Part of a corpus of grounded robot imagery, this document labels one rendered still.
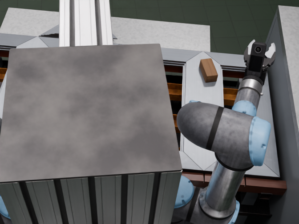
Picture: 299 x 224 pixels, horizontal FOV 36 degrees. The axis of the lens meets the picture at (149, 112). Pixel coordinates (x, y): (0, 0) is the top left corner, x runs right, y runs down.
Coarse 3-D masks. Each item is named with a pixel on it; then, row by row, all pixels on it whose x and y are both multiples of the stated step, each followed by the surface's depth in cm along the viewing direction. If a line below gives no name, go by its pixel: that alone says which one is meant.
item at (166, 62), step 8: (0, 48) 241; (8, 48) 241; (168, 64) 241; (176, 64) 241; (184, 64) 241; (184, 72) 237; (184, 80) 233; (0, 88) 224; (184, 88) 230; (184, 96) 227; (184, 104) 224; (184, 152) 206; (248, 176) 202; (256, 176) 201; (264, 176) 201
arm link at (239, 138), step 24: (216, 120) 112; (240, 120) 112; (264, 120) 114; (216, 144) 112; (240, 144) 111; (264, 144) 110; (216, 168) 126; (240, 168) 117; (216, 192) 132; (192, 216) 145; (216, 216) 140
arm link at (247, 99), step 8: (240, 88) 149; (248, 88) 147; (240, 96) 146; (248, 96) 144; (256, 96) 146; (240, 104) 143; (248, 104) 143; (256, 104) 145; (248, 112) 141; (256, 112) 144
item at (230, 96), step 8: (0, 72) 249; (0, 80) 242; (168, 88) 249; (176, 88) 249; (224, 88) 246; (232, 88) 247; (176, 96) 243; (224, 96) 249; (232, 96) 249; (224, 104) 245; (232, 104) 245
